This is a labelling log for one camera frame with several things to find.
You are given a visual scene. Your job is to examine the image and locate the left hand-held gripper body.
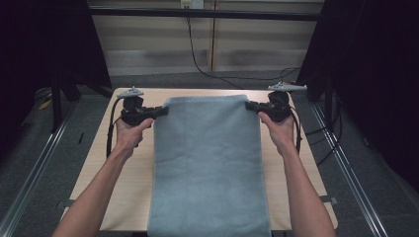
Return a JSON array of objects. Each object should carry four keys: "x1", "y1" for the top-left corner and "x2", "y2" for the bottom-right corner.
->
[{"x1": 117, "y1": 86, "x2": 154, "y2": 127}]

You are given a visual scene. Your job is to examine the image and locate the person's left hand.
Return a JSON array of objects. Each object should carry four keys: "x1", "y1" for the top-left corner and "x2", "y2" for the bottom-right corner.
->
[{"x1": 113, "y1": 117, "x2": 155, "y2": 156}]

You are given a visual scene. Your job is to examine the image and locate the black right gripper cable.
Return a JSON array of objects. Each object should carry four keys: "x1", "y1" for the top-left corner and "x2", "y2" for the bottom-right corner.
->
[{"x1": 289, "y1": 104, "x2": 303, "y2": 155}]

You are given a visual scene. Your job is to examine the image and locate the black curtain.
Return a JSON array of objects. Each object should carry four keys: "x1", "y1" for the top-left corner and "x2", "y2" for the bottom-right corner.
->
[
  {"x1": 295, "y1": 0, "x2": 419, "y2": 208},
  {"x1": 0, "y1": 0, "x2": 113, "y2": 159}
]

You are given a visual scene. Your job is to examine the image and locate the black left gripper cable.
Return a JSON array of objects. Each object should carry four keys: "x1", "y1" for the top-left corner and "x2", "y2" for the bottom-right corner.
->
[{"x1": 105, "y1": 97, "x2": 126, "y2": 160}]

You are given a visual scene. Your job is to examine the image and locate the black wall socket cable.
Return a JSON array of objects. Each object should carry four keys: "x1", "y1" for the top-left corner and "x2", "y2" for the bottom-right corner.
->
[{"x1": 186, "y1": 7, "x2": 302, "y2": 91}]

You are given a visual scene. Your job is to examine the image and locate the white wall socket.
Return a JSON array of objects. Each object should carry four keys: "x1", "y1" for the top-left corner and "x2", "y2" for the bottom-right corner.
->
[{"x1": 180, "y1": 0, "x2": 206, "y2": 10}]

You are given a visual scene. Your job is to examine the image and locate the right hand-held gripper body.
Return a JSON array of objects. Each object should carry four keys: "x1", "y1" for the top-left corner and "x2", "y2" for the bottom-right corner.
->
[{"x1": 260, "y1": 81, "x2": 308, "y2": 123}]

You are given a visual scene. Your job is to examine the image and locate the black floor cables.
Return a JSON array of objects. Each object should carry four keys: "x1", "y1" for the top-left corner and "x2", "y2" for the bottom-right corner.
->
[{"x1": 304, "y1": 97, "x2": 344, "y2": 167}]

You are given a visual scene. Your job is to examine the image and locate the grey towel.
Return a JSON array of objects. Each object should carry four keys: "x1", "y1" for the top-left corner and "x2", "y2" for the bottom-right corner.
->
[{"x1": 146, "y1": 94, "x2": 273, "y2": 237}]

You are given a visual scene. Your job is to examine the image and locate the black metal stand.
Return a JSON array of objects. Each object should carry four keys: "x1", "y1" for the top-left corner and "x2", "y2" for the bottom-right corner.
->
[{"x1": 49, "y1": 77, "x2": 64, "y2": 133}]

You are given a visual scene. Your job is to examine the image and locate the black horizontal bar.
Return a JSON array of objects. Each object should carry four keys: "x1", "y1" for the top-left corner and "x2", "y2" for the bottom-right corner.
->
[{"x1": 88, "y1": 7, "x2": 321, "y2": 23}]

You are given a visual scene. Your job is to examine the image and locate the grey tape piece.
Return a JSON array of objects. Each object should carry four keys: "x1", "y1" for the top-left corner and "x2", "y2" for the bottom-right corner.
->
[
  {"x1": 319, "y1": 196, "x2": 339, "y2": 206},
  {"x1": 54, "y1": 198, "x2": 76, "y2": 209}
]

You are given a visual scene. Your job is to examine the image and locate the person's right hand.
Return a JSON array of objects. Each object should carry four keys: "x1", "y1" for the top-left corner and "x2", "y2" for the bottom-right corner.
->
[{"x1": 257, "y1": 111, "x2": 297, "y2": 156}]

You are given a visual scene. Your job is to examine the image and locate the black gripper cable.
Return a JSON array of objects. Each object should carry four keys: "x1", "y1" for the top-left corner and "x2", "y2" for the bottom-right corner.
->
[
  {"x1": 105, "y1": 97, "x2": 126, "y2": 160},
  {"x1": 289, "y1": 104, "x2": 303, "y2": 155}
]

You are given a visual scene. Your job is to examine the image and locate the yellow object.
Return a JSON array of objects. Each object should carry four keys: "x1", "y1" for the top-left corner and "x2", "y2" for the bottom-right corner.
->
[{"x1": 38, "y1": 98, "x2": 53, "y2": 112}]

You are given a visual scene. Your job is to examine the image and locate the aluminium floor rail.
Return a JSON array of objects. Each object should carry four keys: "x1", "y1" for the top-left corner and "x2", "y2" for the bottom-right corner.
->
[
  {"x1": 0, "y1": 100, "x2": 78, "y2": 237},
  {"x1": 309, "y1": 101, "x2": 391, "y2": 237}
]

